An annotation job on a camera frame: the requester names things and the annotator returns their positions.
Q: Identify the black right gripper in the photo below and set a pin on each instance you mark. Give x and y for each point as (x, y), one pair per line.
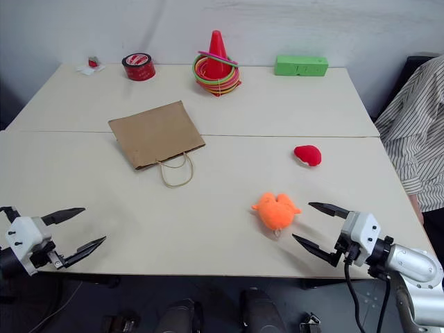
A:
(350, 251)

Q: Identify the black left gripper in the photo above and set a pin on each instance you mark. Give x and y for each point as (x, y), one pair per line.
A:
(43, 255)

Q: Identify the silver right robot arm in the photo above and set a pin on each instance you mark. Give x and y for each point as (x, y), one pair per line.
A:
(411, 263)

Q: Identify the person's bare hand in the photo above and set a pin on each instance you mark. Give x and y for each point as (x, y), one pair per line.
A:
(418, 208)

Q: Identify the orange plush toy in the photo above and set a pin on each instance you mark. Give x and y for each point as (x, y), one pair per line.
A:
(275, 212)

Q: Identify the red plush toy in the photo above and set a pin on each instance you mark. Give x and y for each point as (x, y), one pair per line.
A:
(308, 153)

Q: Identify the small metallic floor object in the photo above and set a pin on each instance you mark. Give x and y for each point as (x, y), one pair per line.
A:
(309, 324)

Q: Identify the dark boxy floor object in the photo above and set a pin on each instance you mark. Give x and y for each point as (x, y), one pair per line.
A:
(119, 324)

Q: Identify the dark rounded shape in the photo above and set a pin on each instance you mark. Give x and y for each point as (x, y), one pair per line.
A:
(262, 312)
(178, 317)

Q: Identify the person in striped shirt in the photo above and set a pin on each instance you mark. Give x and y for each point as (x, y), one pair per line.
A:
(416, 138)

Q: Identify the green rectangular block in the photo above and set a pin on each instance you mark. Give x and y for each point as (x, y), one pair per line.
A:
(301, 66)

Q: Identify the small red and grey object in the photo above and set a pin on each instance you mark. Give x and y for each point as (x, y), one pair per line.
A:
(93, 62)

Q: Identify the red tape roll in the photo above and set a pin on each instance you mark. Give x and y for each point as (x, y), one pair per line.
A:
(138, 67)

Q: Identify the red plastic cone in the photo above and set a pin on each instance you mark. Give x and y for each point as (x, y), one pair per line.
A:
(217, 52)

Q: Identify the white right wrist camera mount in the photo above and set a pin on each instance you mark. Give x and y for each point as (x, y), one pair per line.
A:
(362, 230)

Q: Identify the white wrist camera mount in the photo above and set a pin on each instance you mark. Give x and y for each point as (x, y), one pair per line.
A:
(26, 232)
(362, 230)

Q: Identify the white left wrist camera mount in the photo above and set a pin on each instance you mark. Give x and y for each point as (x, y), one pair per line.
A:
(26, 232)

